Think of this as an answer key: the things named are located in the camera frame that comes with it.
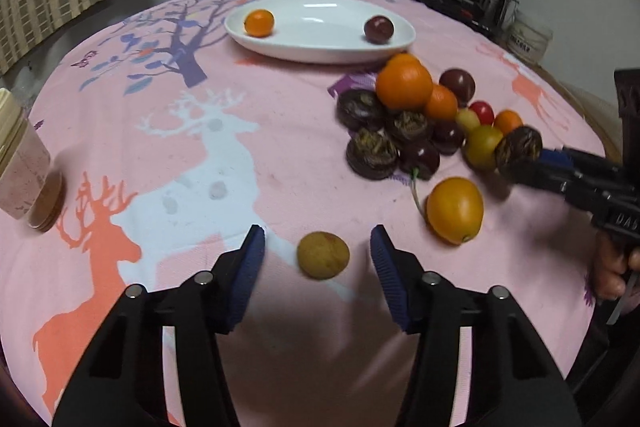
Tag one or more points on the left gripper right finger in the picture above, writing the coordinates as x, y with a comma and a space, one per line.
425, 304

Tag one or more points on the white bucket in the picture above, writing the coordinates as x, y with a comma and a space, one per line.
528, 40

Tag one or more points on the lidded drink cup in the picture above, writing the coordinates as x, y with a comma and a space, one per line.
31, 189

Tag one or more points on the small yellow-green fruit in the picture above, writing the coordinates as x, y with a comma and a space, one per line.
479, 148

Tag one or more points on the brownish yellow longan fruit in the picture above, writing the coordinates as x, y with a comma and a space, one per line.
322, 255

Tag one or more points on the dark cherry with stem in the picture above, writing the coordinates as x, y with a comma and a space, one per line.
420, 160

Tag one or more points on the small orange kumquat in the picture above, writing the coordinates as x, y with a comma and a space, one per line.
259, 23

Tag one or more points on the pink deer tablecloth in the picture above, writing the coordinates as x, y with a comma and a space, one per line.
174, 140

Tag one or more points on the orange tangerine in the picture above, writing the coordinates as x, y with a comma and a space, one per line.
402, 59

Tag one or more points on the small orange mandarin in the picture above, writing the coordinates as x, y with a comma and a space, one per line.
507, 121

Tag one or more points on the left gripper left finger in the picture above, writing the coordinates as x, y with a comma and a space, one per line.
209, 304

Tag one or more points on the right hand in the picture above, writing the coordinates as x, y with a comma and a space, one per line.
608, 266

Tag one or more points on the red cherry tomato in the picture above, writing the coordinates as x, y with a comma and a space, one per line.
484, 112

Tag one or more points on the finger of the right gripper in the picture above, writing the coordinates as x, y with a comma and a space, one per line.
560, 180
565, 159

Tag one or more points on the white oval plate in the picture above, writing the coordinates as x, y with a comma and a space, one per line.
324, 32

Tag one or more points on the large yellow orange fruit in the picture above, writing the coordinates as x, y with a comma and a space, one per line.
455, 210

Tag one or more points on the large orange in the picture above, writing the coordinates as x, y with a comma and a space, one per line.
404, 85

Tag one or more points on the dark wrinkled passion fruit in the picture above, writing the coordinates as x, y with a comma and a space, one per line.
516, 151

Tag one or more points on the dark red plum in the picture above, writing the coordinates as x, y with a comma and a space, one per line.
379, 29

